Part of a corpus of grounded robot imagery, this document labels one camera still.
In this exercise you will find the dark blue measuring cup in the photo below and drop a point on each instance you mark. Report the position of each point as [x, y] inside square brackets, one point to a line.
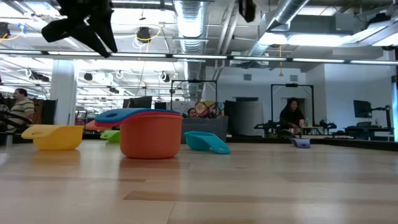
[301, 143]

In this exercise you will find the silver ventilation duct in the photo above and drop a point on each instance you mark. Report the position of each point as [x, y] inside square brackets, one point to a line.
[280, 15]
[189, 31]

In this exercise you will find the green measuring cup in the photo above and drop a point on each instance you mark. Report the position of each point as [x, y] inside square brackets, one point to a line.
[112, 136]

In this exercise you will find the white column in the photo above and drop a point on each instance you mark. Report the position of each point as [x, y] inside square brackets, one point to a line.
[63, 93]

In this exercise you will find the colourful painting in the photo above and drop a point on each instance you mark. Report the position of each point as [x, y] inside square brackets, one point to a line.
[208, 109]

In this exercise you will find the light blue measuring cup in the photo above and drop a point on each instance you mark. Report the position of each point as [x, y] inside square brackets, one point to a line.
[199, 141]

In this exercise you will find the red measuring cup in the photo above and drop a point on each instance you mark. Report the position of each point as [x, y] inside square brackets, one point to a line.
[161, 114]

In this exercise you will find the yellow measuring cup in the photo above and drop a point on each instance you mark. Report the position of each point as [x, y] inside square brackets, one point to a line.
[59, 140]

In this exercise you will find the orange measuring cup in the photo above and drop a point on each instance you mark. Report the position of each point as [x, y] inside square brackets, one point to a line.
[150, 140]

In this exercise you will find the person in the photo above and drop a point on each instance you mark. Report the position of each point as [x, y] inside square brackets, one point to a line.
[21, 109]
[292, 115]
[192, 113]

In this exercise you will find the black ceiling lamp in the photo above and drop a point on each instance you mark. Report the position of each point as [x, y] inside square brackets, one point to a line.
[144, 34]

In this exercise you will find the black monitor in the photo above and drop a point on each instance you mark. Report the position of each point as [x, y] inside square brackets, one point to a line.
[362, 109]

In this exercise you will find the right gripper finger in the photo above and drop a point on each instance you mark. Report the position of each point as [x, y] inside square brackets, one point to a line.
[247, 11]

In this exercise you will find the long light strip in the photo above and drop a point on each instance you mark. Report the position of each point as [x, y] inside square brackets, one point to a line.
[199, 57]

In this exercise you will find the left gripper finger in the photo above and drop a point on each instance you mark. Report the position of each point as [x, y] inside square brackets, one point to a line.
[71, 29]
[107, 28]

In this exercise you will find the black rig frame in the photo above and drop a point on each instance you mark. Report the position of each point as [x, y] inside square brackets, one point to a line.
[292, 85]
[194, 81]

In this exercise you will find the grey cabinet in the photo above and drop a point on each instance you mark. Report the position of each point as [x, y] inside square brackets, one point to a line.
[248, 116]

